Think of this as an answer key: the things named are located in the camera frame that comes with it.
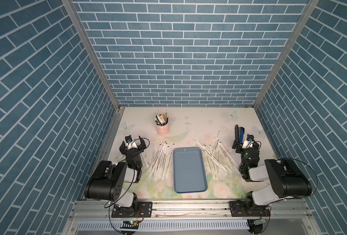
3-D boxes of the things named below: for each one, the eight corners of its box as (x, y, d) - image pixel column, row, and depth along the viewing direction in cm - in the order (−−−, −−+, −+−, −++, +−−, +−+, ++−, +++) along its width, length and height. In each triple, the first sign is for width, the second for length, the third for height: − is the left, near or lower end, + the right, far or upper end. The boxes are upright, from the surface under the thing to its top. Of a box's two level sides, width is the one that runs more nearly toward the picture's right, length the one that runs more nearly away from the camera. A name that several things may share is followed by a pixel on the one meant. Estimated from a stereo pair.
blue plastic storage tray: (171, 193, 81) (171, 191, 79) (173, 148, 99) (173, 146, 97) (207, 193, 81) (208, 191, 79) (203, 149, 99) (203, 147, 97)
